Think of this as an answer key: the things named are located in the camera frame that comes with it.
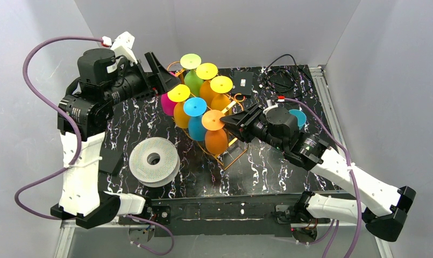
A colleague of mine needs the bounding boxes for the blue wine glass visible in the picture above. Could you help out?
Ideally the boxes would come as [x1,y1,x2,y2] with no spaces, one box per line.
[183,97,207,141]

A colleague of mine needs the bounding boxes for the teal wine glass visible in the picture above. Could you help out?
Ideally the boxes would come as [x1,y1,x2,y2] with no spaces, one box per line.
[289,109,307,130]

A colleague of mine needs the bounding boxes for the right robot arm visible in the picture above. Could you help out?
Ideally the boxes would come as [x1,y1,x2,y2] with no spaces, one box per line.
[220,105,416,242]

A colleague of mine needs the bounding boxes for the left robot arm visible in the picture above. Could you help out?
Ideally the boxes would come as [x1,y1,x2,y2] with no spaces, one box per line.
[50,48,180,229]

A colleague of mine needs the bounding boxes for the yellow-orange wine glass front left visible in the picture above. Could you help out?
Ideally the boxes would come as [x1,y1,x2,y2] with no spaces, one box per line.
[167,84,190,129]

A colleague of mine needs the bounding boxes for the yellow-orange wine glass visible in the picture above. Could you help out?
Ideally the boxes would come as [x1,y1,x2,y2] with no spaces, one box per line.
[210,76,233,112]
[167,84,190,129]
[196,62,218,107]

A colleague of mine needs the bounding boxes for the magenta wine glass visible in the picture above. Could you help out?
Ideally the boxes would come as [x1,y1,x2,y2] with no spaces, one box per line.
[160,72,181,116]

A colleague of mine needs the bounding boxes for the green wine glass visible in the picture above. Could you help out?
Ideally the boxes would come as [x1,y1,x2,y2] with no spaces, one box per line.
[180,53,203,97]

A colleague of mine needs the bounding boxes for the orange wine glass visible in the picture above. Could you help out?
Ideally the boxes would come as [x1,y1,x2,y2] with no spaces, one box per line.
[202,110,229,155]

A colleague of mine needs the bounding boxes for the yellow-orange wine glass right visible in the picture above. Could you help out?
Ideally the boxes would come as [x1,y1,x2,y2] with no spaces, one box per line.
[210,76,233,112]

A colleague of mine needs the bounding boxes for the yellow-orange wine glass back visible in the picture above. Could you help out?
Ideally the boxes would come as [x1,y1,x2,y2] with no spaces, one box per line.
[196,62,218,107]

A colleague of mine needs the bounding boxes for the black power adapter box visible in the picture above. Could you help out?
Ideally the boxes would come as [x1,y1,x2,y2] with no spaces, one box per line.
[231,70,254,98]

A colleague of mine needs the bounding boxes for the white perforated filament spool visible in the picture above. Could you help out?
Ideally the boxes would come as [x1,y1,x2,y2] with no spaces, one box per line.
[129,137,180,188]

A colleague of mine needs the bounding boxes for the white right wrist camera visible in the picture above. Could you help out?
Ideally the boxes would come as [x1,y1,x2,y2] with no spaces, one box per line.
[263,96,285,115]

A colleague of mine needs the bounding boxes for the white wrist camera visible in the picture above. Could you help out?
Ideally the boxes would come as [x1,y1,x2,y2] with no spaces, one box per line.
[263,96,285,115]
[102,31,139,65]

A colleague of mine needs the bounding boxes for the gold wire glass rack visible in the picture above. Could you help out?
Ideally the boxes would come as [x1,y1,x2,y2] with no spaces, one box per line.
[166,61,250,171]

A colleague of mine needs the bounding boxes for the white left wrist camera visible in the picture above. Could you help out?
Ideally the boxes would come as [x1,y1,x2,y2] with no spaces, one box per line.
[102,31,139,65]

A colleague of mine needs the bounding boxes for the black cable bundle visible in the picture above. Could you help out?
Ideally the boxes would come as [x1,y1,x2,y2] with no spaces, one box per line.
[259,54,313,98]

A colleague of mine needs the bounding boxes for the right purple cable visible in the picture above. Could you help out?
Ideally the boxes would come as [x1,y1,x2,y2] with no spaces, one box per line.
[278,96,363,258]

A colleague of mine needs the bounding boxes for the purple cable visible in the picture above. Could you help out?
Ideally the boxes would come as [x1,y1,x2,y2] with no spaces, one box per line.
[14,35,175,256]
[278,96,363,258]

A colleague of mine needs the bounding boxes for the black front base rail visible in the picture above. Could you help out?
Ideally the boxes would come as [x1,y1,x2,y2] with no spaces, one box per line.
[118,193,331,238]

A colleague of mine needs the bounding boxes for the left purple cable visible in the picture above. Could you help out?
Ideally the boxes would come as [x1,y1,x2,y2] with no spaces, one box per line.
[14,35,175,256]

